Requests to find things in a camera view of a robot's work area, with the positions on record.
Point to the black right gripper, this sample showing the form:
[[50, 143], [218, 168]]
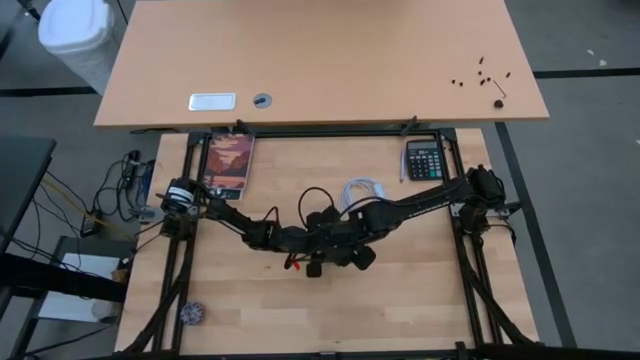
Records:
[[350, 235]]

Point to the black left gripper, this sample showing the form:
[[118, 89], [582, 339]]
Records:
[[297, 240]]

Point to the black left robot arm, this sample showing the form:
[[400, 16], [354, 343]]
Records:
[[225, 212]]

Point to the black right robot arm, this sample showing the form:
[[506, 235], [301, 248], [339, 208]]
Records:
[[430, 200]]

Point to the purple pen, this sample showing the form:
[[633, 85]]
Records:
[[402, 165]]

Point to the black calculator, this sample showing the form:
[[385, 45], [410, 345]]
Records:
[[424, 160]]

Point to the landscape picture book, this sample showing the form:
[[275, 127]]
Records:
[[230, 157]]

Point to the black clamp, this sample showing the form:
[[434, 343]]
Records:
[[409, 126], [245, 127]]

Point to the silver rectangular desk plate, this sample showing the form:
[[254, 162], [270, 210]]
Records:
[[212, 102]]

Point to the tan wooden desk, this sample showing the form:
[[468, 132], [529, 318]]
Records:
[[325, 60]]

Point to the black power strip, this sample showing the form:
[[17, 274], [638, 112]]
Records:
[[132, 167]]

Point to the dark round knob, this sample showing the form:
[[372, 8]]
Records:
[[498, 104]]

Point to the grey metal stand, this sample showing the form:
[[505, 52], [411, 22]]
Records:
[[92, 243]]

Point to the black allen key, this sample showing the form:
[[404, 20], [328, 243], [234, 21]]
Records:
[[499, 87]]

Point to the white paper sheet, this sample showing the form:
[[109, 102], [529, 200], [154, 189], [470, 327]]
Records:
[[70, 310]]

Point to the black beam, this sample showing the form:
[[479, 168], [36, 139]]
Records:
[[50, 277]]

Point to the black side table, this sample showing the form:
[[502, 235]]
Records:
[[20, 175]]

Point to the white trash bin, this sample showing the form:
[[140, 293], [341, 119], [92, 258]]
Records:
[[75, 30]]

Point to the black aluminium frame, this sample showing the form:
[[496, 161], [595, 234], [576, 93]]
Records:
[[320, 134]]

